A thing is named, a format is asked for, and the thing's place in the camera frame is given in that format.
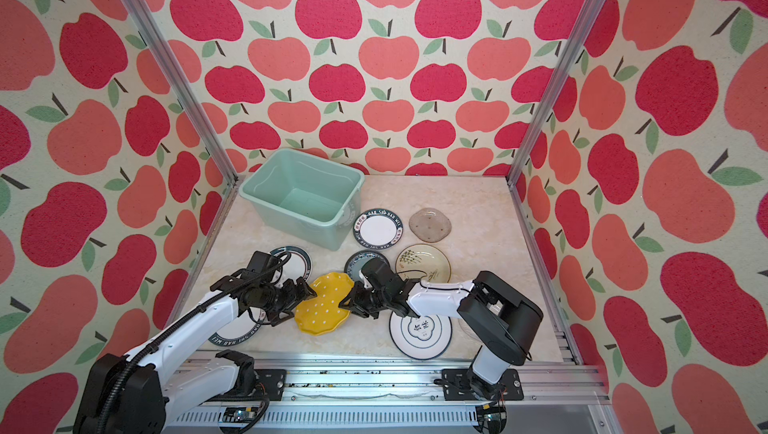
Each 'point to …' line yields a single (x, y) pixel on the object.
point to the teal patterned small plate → (355, 263)
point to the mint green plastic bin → (304, 193)
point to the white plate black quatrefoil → (422, 338)
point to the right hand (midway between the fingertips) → (342, 304)
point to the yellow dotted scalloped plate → (322, 314)
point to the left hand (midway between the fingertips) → (312, 303)
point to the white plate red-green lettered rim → (378, 229)
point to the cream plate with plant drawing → (423, 261)
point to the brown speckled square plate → (429, 225)
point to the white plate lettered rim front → (240, 329)
